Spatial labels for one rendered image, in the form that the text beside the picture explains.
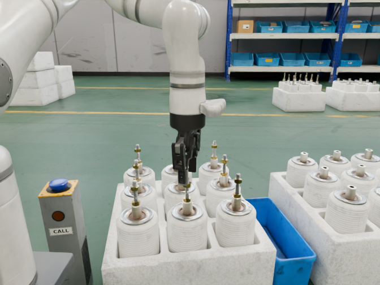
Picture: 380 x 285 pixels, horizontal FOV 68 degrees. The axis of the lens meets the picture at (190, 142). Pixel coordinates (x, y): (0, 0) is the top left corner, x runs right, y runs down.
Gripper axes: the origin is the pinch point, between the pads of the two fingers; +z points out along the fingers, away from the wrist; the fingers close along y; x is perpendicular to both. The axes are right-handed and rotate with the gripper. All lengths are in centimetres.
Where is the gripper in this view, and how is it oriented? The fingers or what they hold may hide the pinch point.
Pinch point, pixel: (188, 172)
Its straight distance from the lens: 63.4
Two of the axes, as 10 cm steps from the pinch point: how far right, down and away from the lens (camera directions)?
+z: 0.0, 9.4, 3.3
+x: 9.6, 0.9, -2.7
